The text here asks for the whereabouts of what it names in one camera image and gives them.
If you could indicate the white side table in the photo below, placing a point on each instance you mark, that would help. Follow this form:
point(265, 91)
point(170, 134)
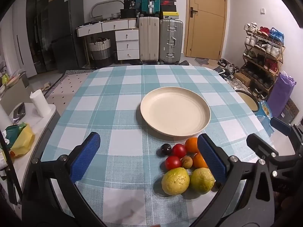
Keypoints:
point(40, 127)

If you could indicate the grey door mat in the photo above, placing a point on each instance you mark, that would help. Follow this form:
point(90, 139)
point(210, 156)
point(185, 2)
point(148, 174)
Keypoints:
point(204, 62)

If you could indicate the dark slippers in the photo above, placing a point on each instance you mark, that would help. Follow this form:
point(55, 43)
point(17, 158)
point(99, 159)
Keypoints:
point(184, 63)

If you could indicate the purple bag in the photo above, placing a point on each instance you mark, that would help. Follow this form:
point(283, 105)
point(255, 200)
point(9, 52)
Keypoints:
point(280, 94)

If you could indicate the yellow guava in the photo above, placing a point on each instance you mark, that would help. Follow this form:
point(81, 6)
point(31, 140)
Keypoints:
point(175, 181)

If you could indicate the green packet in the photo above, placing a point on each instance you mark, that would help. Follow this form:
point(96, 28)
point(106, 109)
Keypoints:
point(13, 132)

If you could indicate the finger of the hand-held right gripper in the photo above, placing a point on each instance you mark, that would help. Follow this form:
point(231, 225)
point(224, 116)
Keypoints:
point(259, 143)
point(280, 125)

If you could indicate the paper towel roll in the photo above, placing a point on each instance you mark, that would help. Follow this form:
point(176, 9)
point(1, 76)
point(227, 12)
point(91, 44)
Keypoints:
point(40, 104)

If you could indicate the blue packet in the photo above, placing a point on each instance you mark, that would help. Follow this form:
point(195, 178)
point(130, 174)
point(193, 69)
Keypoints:
point(265, 110)

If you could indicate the yellow plastic bag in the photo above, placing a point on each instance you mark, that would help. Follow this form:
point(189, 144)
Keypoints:
point(22, 141)

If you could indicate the shoe rack with shoes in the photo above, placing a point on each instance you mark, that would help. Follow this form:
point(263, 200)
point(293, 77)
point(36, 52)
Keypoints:
point(269, 49)

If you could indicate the round stool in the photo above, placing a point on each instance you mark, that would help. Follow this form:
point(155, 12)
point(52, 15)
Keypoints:
point(246, 99)

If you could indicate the cream round plate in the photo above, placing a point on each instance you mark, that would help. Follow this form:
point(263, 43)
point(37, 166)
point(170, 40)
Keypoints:
point(175, 111)

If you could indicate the brown kiwi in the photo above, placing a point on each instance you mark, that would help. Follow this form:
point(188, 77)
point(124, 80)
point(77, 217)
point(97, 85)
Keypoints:
point(187, 162)

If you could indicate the wooden door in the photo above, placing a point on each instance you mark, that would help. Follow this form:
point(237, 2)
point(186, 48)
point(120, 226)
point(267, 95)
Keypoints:
point(206, 28)

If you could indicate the tan slippers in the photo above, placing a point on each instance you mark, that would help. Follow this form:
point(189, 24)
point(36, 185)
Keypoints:
point(46, 86)

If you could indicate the red and black shoe box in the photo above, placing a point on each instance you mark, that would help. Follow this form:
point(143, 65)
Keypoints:
point(168, 2)

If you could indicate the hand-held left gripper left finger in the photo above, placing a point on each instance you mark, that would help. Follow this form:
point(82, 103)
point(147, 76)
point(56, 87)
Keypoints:
point(86, 156)

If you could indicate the scattered pile of shoes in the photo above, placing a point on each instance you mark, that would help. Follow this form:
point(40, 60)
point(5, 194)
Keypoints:
point(227, 69)

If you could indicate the silver suitcase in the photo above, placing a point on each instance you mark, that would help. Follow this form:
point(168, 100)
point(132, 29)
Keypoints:
point(171, 40)

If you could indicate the beige suitcase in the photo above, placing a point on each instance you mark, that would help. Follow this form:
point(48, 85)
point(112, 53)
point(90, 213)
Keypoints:
point(148, 40)

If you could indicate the wooden shoe rack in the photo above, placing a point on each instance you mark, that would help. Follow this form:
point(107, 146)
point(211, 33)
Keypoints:
point(280, 59)

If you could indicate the dark patterned box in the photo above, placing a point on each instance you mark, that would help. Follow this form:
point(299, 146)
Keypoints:
point(288, 111)

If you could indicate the dark glass cabinet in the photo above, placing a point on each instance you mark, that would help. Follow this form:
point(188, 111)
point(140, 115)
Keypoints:
point(37, 28)

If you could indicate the metallic box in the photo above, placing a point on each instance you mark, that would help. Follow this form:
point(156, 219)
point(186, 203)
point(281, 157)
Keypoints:
point(19, 113)

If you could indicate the woven laundry basket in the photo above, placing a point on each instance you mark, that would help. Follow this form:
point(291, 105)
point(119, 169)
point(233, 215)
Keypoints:
point(100, 52)

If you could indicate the green guava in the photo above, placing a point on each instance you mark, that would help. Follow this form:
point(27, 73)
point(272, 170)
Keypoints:
point(201, 181)

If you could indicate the orange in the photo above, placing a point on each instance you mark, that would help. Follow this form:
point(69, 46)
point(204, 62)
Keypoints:
point(191, 144)
point(199, 161)

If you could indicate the white drawer dresser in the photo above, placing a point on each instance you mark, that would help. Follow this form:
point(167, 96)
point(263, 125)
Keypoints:
point(126, 45)

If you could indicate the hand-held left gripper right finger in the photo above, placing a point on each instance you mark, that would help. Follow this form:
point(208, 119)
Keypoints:
point(210, 158)

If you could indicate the red tomato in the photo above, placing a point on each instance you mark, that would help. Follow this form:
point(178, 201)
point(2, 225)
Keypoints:
point(172, 163)
point(179, 150)

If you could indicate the yellow and black shoe box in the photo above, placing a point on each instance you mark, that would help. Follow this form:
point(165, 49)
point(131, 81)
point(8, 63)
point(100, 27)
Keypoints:
point(170, 15)

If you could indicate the dark purple plum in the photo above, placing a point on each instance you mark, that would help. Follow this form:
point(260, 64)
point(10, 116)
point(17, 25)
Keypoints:
point(165, 150)

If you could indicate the dark refrigerator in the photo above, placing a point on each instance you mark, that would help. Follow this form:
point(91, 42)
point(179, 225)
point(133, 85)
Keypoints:
point(64, 28)

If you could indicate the black bag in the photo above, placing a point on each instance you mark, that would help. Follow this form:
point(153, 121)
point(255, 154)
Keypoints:
point(129, 4)

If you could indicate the arched mirror frame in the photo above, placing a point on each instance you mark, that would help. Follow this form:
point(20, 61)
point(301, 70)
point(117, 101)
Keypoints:
point(94, 7)

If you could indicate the small cardboard box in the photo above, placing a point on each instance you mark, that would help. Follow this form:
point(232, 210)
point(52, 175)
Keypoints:
point(242, 78)

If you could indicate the dotted patterned rug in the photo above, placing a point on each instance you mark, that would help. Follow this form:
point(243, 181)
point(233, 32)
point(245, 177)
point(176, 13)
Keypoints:
point(64, 92)

